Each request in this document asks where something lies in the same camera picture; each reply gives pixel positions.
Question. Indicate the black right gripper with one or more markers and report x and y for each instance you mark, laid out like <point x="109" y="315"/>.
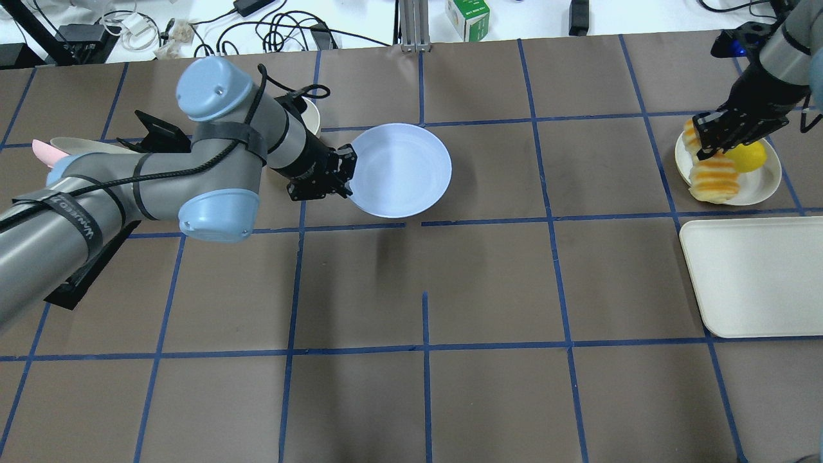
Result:
<point x="760" y="94"/>

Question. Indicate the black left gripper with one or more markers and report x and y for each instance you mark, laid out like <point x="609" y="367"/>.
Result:
<point x="308" y="162"/>

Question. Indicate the blue plate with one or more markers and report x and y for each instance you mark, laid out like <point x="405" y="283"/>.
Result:
<point x="401" y="170"/>

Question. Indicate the striped bread roll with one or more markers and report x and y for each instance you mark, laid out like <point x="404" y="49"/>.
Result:
<point x="714" y="180"/>
<point x="691" y="138"/>

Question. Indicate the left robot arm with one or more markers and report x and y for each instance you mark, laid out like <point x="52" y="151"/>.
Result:
<point x="212" y="190"/>

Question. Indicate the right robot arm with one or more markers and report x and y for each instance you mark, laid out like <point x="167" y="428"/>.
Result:
<point x="784" y="69"/>

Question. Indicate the white plate with lemon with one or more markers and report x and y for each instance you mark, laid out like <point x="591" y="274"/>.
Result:
<point x="756" y="186"/>

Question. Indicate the black plate rack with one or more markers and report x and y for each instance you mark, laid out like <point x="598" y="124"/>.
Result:
<point x="161" y="137"/>

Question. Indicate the cream white plate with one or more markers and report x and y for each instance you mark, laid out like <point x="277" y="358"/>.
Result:
<point x="77" y="146"/>

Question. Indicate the pink plate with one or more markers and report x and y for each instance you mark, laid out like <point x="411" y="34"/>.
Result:
<point x="47" y="153"/>

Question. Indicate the yellow lemon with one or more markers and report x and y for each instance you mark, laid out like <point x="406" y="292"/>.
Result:
<point x="747" y="158"/>

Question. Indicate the cream ceramic bowl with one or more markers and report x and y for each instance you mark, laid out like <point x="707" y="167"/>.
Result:
<point x="310" y="115"/>

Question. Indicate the white rectangular tray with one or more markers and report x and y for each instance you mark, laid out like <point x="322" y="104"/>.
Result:
<point x="756" y="278"/>

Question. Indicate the green white box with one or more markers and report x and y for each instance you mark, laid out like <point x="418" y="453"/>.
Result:
<point x="470" y="19"/>

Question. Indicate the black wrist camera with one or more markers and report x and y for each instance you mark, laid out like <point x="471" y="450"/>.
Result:
<point x="744" y="41"/>

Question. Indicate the aluminium frame post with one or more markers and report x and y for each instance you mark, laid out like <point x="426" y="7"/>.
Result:
<point x="412" y="30"/>

